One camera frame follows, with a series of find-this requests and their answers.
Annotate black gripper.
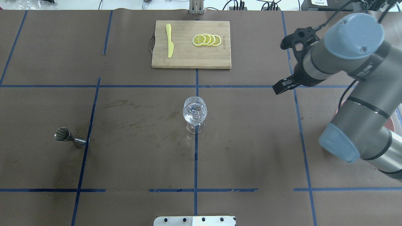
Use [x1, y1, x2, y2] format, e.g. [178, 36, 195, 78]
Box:
[272, 63, 325, 95]

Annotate steel double jigger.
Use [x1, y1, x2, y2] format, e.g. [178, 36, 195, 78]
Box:
[54, 127, 87, 148]

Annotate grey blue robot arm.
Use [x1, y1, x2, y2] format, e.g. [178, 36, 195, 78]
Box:
[273, 13, 402, 180]

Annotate clear wine glass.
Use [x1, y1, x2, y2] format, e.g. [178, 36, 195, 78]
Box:
[182, 96, 207, 135]

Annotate lemon slice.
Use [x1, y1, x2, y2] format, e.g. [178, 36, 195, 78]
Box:
[192, 34, 207, 46]
[202, 34, 212, 46]
[212, 35, 222, 47]
[207, 34, 215, 46]

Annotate bamboo cutting board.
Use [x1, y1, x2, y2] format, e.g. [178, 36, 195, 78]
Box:
[152, 20, 232, 70]

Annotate pink bowl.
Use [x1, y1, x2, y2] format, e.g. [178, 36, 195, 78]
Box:
[333, 100, 396, 132]

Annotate yellow plastic knife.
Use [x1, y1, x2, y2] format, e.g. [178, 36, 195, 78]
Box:
[166, 24, 175, 58]

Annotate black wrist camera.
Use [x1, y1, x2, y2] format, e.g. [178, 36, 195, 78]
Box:
[280, 25, 322, 63]

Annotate aluminium frame post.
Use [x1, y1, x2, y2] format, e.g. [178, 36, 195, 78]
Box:
[189, 0, 205, 14]

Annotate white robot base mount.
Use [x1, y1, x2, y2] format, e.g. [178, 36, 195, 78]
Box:
[153, 216, 236, 226]

